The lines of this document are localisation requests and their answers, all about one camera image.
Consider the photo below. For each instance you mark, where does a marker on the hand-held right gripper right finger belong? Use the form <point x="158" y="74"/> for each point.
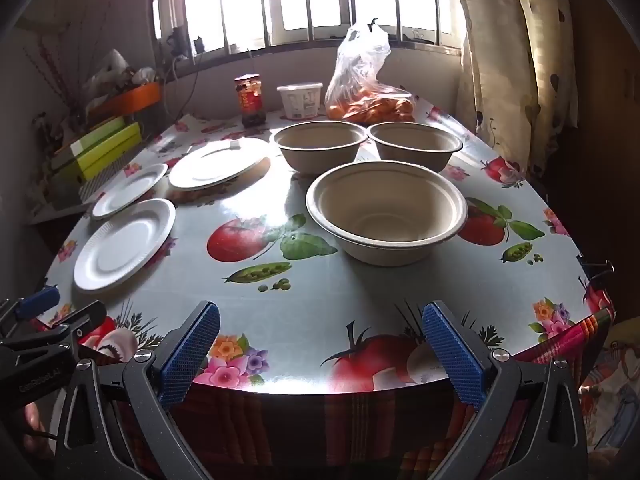
<point x="452" y="355"/>

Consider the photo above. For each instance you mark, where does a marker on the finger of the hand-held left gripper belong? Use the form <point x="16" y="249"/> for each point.
<point x="80" y="322"/>
<point x="36" y="303"/>

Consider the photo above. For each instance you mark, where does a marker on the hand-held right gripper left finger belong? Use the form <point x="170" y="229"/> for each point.
<point x="190" y="355"/>

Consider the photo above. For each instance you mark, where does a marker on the small white paper plate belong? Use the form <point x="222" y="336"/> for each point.
<point x="130" y="190"/>
<point x="122" y="247"/>

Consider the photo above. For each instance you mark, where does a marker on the beige paper bowl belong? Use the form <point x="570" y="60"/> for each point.
<point x="385" y="220"/>
<point x="320" y="145"/>
<point x="415" y="142"/>

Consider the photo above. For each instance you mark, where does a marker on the large white paper plate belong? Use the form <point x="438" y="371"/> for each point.
<point x="217" y="164"/>

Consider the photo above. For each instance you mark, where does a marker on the person's left hand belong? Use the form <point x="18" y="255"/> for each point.
<point x="35" y="422"/>

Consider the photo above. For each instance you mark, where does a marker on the grey side shelf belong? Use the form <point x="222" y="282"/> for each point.
<point x="55" y="212"/>

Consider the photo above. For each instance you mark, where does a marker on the vegetable print tablecloth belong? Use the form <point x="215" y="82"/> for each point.
<point x="310" y="310"/>

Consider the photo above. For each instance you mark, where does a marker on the striped box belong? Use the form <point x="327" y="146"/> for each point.
<point x="110" y="177"/>

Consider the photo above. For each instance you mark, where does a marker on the printed blanket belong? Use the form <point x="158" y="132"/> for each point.
<point x="612" y="390"/>

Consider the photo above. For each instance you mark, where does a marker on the black binder clip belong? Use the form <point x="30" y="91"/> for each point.
<point x="595" y="266"/>

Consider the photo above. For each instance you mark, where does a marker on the lime green box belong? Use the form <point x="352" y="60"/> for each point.
<point x="107" y="147"/>

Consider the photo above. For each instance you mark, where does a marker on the pale green flat box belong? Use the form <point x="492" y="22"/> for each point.
<point x="87" y="132"/>

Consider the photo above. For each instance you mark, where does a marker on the dried twigs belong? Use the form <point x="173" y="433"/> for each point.
<point x="55" y="60"/>

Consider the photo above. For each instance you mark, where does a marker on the red label sauce jar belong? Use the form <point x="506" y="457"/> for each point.
<point x="249" y="102"/>

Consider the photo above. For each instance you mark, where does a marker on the white plastic tub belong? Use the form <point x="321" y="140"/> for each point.
<point x="300" y="101"/>

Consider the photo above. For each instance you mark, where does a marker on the plastic bag of oranges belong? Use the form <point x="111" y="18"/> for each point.
<point x="362" y="90"/>

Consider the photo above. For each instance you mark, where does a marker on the black charger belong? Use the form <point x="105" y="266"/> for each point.
<point x="177" y="42"/>

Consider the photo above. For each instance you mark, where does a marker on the cream heart print curtain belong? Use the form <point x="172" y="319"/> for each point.
<point x="505" y="50"/>

